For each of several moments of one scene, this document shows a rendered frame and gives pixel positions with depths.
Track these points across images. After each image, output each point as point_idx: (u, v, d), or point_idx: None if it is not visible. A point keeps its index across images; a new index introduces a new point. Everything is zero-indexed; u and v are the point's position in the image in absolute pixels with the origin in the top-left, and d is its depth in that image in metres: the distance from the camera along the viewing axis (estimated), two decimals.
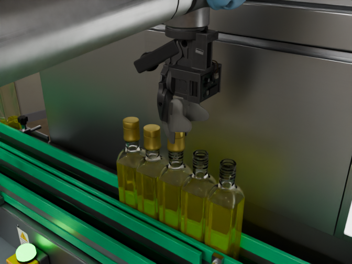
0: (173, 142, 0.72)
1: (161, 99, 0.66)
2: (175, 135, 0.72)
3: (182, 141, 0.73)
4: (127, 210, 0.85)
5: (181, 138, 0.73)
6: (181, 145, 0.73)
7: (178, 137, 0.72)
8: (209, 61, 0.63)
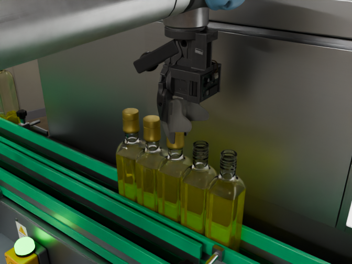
0: (173, 142, 0.72)
1: (161, 99, 0.66)
2: (174, 132, 0.72)
3: (182, 138, 0.73)
4: (126, 202, 0.84)
5: (180, 135, 0.72)
6: (180, 143, 0.73)
7: (177, 134, 0.72)
8: (208, 61, 0.63)
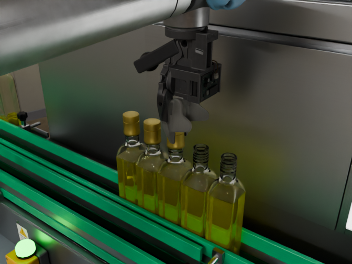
0: (173, 142, 0.72)
1: (161, 99, 0.66)
2: (174, 132, 0.72)
3: (182, 138, 0.73)
4: (127, 205, 0.85)
5: (180, 135, 0.72)
6: (180, 143, 0.73)
7: (177, 134, 0.72)
8: (209, 61, 0.63)
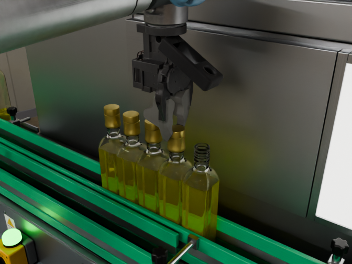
0: None
1: (189, 83, 0.74)
2: (152, 127, 0.75)
3: (159, 132, 0.76)
4: (109, 195, 0.88)
5: (157, 130, 0.76)
6: (158, 137, 0.77)
7: (155, 129, 0.76)
8: None
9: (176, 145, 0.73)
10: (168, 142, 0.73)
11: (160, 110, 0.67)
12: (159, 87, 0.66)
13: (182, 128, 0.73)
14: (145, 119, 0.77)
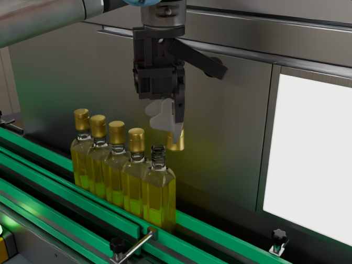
0: None
1: None
2: (115, 130, 0.83)
3: (122, 134, 0.85)
4: (80, 191, 0.96)
5: (120, 132, 0.84)
6: (121, 139, 0.85)
7: (118, 132, 0.84)
8: (136, 56, 0.66)
9: (136, 146, 0.81)
10: (129, 143, 0.82)
11: (181, 112, 0.67)
12: (179, 88, 0.65)
13: (141, 131, 0.81)
14: (110, 123, 0.85)
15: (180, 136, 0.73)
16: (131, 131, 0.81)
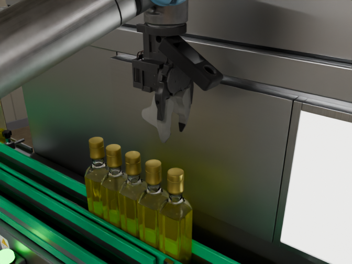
0: (180, 131, 0.76)
1: (189, 81, 0.74)
2: (132, 161, 0.83)
3: (138, 165, 0.84)
4: (94, 219, 0.95)
5: (136, 164, 0.83)
6: (137, 169, 0.84)
7: (134, 163, 0.83)
8: None
9: (153, 178, 0.80)
10: (146, 175, 0.81)
11: (158, 109, 0.67)
12: (159, 86, 0.66)
13: (158, 163, 0.81)
14: (125, 153, 0.84)
15: (174, 182, 0.77)
16: (147, 163, 0.81)
